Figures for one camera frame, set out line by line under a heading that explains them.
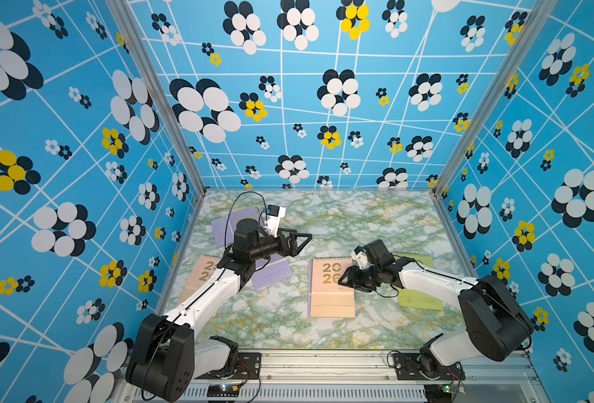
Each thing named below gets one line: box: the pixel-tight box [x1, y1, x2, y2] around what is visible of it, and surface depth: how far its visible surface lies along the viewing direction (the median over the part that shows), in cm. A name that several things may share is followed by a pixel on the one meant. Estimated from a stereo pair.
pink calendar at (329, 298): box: [310, 257, 356, 319], surface depth 88 cm
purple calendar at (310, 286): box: [307, 258, 313, 318], surface depth 90 cm
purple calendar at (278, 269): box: [250, 252, 293, 291], surface depth 94 cm
